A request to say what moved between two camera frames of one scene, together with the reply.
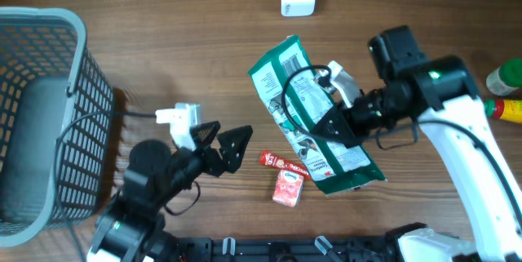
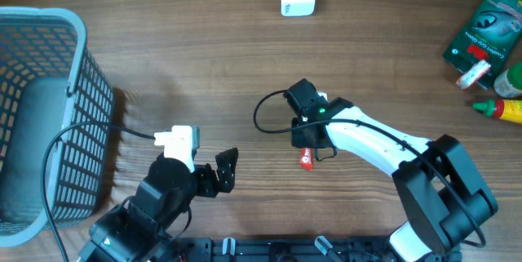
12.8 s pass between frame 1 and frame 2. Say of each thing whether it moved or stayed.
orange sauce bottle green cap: stayed
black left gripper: moved
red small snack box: moved
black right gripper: moved
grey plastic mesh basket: stayed
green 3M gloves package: moved
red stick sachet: moved
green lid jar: moved
